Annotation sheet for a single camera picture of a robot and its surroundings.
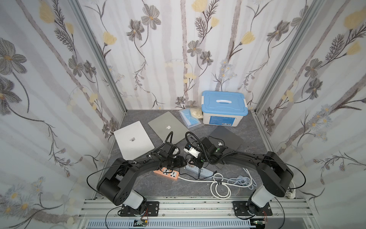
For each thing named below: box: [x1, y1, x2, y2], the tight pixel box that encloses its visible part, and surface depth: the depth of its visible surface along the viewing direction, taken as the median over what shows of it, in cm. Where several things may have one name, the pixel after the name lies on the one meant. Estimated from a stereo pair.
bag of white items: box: [189, 106, 204, 119], surface depth 117 cm
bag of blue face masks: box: [179, 107, 202, 129], surface depth 116 cm
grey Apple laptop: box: [147, 111, 191, 145], surface depth 114 cm
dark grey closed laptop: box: [207, 125, 244, 152], surface depth 106 cm
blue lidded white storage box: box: [201, 90, 249, 127], surface depth 105 cm
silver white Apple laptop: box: [113, 120, 155, 161], surface depth 104 cm
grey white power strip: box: [185, 164, 214, 179], surface depth 86 cm
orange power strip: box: [152, 167, 180, 180], surface depth 85 cm
